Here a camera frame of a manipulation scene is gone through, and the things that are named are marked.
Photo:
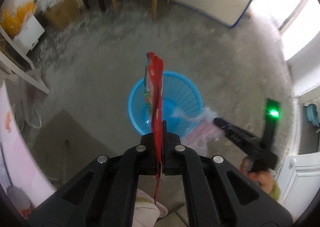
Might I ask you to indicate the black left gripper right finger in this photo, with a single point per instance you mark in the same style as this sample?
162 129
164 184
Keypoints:
217 193

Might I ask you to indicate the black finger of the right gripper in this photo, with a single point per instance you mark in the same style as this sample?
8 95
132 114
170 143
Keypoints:
233 132

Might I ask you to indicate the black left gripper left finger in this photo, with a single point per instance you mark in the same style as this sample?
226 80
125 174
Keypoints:
103 193

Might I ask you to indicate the clear plastic bag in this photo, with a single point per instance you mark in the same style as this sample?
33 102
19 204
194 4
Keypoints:
205 131

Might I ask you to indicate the red snack wrapper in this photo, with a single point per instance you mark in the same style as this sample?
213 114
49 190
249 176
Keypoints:
153 95

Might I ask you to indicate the green knit sleeve forearm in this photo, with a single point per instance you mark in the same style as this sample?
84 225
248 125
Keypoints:
276 191

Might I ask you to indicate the blue plastic trash basket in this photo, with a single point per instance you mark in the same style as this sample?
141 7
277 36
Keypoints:
179 94

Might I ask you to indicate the cardboard box with trash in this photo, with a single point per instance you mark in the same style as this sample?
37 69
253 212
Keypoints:
63 14

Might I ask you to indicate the person's right hand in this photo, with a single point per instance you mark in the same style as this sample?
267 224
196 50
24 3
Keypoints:
264 178

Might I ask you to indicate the pink tablecloth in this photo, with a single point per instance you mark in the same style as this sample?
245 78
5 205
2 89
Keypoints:
23 182

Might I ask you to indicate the white shelf table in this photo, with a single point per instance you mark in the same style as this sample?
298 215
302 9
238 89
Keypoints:
13 59

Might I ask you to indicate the white foam box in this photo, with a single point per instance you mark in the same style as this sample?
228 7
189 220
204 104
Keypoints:
29 35

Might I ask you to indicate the yellow plastic bag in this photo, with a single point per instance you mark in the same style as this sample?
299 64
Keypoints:
12 21

